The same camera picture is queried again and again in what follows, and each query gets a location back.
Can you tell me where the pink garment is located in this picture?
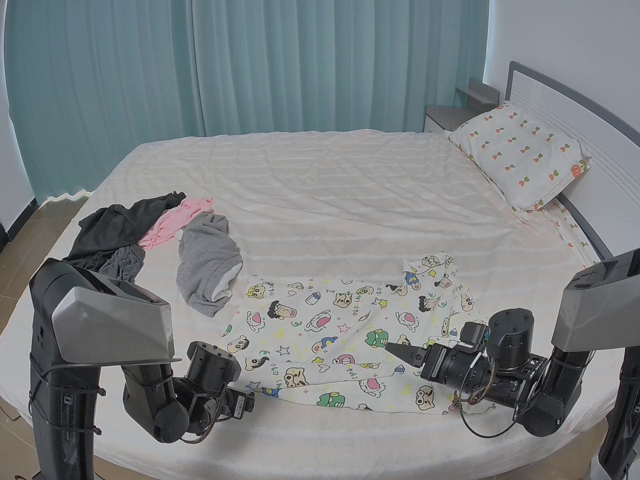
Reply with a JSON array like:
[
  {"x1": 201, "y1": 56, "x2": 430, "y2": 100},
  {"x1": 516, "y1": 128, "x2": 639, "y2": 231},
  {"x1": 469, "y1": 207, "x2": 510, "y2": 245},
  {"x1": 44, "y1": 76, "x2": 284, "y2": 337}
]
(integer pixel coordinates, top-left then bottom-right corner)
[{"x1": 139, "y1": 197, "x2": 215, "y2": 250}]

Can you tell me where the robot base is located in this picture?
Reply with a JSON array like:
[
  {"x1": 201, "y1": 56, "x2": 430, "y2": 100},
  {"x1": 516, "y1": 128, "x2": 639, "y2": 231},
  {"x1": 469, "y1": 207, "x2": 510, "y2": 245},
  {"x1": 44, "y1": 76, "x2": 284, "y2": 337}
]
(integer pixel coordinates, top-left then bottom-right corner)
[{"x1": 589, "y1": 454, "x2": 619, "y2": 480}]

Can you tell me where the grey bedside table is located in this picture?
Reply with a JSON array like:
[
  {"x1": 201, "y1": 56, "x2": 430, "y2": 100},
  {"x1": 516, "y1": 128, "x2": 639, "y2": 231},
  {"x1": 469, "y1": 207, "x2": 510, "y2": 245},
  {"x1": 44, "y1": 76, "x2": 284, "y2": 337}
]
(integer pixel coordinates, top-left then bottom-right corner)
[{"x1": 425, "y1": 78, "x2": 501, "y2": 134}]

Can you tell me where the black cable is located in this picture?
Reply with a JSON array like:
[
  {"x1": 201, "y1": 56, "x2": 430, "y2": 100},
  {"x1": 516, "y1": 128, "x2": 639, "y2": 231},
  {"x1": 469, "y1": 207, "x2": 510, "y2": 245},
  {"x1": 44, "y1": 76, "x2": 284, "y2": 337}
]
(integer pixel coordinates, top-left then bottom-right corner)
[
  {"x1": 454, "y1": 393, "x2": 508, "y2": 440},
  {"x1": 177, "y1": 415, "x2": 218, "y2": 445}
]

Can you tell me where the grey sweater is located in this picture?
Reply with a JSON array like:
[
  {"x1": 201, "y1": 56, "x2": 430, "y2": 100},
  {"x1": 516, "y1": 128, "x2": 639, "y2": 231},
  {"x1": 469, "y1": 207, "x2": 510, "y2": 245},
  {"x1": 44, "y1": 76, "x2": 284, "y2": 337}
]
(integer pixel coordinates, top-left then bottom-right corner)
[{"x1": 176, "y1": 213, "x2": 244, "y2": 318}]

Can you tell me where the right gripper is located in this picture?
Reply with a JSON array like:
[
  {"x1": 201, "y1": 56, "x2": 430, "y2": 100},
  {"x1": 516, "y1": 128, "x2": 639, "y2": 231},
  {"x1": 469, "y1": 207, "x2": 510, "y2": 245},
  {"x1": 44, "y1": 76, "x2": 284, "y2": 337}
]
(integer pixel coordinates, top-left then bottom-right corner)
[{"x1": 384, "y1": 341, "x2": 495, "y2": 404}]

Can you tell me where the white printed pyjama top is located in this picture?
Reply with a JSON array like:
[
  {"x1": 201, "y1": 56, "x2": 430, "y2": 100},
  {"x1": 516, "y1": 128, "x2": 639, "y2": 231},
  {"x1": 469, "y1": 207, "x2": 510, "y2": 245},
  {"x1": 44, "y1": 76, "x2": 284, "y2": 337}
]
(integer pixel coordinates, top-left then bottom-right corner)
[{"x1": 222, "y1": 250, "x2": 493, "y2": 416}]

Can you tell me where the white printed pillow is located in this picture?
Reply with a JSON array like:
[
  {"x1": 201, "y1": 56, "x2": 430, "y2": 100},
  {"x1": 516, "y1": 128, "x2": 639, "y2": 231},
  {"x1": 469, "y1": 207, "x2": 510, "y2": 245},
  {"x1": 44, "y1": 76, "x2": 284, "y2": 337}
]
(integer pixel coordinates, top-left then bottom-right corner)
[{"x1": 445, "y1": 100, "x2": 593, "y2": 214}]

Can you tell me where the blue-green curtain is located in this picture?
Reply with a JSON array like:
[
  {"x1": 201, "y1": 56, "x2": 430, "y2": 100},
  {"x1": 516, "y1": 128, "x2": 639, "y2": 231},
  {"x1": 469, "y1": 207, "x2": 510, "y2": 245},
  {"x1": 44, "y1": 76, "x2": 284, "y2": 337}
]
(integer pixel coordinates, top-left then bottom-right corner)
[
  {"x1": 2, "y1": 0, "x2": 203, "y2": 201},
  {"x1": 192, "y1": 0, "x2": 493, "y2": 136}
]

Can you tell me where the bed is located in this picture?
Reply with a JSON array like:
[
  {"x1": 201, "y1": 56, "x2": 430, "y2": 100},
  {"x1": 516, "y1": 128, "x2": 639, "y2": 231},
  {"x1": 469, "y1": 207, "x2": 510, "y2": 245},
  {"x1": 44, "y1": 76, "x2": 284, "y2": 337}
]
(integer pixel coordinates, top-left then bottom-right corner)
[{"x1": 0, "y1": 60, "x2": 640, "y2": 474}]

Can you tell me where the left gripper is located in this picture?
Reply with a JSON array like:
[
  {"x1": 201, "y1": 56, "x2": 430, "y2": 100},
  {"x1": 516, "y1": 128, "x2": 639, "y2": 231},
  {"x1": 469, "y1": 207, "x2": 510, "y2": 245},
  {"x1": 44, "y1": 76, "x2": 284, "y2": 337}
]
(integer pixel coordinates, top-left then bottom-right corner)
[{"x1": 219, "y1": 387, "x2": 250, "y2": 422}]

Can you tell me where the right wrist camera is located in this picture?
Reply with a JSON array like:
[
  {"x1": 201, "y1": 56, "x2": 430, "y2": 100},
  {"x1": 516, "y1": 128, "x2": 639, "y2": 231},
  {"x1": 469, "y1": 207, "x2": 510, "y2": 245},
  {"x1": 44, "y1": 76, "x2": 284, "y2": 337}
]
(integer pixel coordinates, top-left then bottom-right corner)
[{"x1": 459, "y1": 322, "x2": 490, "y2": 355}]

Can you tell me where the black garment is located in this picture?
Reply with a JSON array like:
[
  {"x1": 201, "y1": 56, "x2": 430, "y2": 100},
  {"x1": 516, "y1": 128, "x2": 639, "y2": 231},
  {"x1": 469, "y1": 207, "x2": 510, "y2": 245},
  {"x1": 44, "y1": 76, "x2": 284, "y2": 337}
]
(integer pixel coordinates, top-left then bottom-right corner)
[{"x1": 67, "y1": 192, "x2": 187, "y2": 271}]

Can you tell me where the dark grey garment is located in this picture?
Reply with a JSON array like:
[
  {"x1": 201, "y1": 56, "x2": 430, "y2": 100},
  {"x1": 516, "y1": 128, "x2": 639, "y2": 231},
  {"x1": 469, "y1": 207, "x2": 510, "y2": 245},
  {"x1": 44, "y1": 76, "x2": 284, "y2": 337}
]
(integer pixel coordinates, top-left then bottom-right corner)
[{"x1": 97, "y1": 245, "x2": 147, "y2": 284}]

